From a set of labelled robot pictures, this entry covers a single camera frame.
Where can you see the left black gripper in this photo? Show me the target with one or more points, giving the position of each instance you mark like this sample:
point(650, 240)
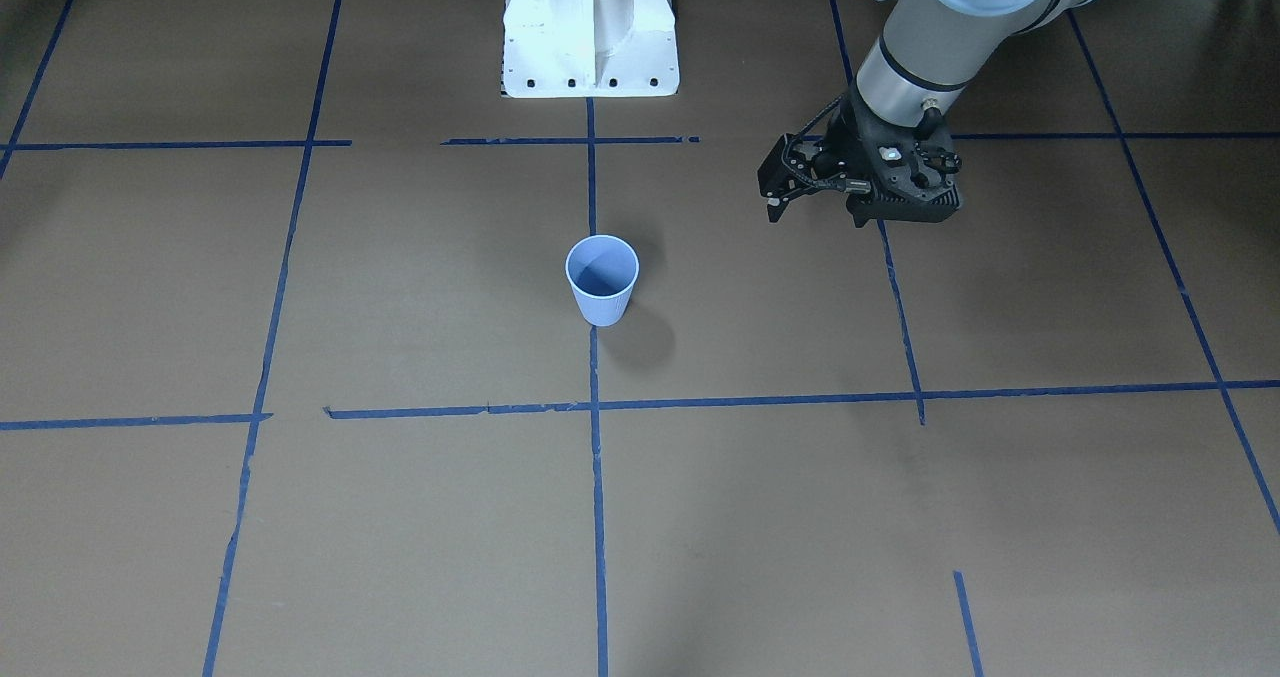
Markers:
point(846, 144)

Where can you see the blue paper cup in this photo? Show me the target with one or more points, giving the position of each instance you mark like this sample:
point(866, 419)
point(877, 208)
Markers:
point(602, 272)

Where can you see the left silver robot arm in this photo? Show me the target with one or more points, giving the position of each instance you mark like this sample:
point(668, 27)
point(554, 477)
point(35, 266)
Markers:
point(926, 55)

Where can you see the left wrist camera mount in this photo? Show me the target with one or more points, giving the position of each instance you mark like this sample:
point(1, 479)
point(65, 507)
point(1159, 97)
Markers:
point(915, 180)

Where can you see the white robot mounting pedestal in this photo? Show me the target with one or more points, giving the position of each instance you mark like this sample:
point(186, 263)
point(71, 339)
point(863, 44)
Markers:
point(554, 49)

